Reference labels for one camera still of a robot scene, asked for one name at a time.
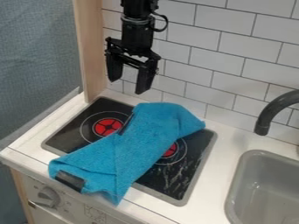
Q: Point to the toy stove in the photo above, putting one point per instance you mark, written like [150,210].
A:
[132,143]

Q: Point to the toy sink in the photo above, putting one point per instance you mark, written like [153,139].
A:
[264,189]

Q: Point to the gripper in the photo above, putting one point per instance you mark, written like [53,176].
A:
[136,38]

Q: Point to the blue cloth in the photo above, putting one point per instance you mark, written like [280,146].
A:
[128,147]

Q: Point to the tap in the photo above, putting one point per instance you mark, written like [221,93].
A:
[274,112]

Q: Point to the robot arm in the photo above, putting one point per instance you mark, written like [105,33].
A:
[137,8]

